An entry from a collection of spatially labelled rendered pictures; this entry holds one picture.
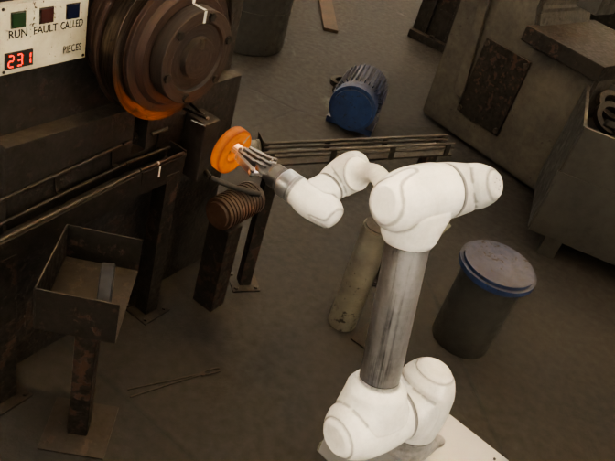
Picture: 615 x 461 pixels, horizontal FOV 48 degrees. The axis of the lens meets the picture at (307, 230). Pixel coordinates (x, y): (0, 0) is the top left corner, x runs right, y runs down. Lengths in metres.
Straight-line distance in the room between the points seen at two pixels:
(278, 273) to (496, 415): 1.07
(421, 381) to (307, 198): 0.61
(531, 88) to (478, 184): 2.82
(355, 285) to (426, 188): 1.31
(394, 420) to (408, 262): 0.42
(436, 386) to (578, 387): 1.46
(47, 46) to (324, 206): 0.85
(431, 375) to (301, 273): 1.37
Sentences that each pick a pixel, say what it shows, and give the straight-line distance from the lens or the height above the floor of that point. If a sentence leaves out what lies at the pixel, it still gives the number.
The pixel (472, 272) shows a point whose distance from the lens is 2.77.
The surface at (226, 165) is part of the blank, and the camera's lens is 2.19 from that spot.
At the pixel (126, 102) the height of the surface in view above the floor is 0.97.
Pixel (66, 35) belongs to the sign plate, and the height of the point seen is 1.14.
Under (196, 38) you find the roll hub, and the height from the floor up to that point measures 1.17.
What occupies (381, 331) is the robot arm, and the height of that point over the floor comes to 0.88.
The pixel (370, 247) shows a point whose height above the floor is 0.45.
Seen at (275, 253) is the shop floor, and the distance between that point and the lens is 3.16.
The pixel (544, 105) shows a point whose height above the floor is 0.51.
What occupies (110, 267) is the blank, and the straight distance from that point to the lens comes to 1.80.
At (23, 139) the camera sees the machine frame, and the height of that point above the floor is 0.87.
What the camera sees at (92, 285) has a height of 0.60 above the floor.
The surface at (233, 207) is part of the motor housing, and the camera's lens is 2.48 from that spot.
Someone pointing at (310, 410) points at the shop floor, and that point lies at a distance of 2.58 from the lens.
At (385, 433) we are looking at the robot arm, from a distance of 1.75.
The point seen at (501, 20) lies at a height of 0.81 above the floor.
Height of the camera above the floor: 1.94
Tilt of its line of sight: 35 degrees down
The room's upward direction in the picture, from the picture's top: 18 degrees clockwise
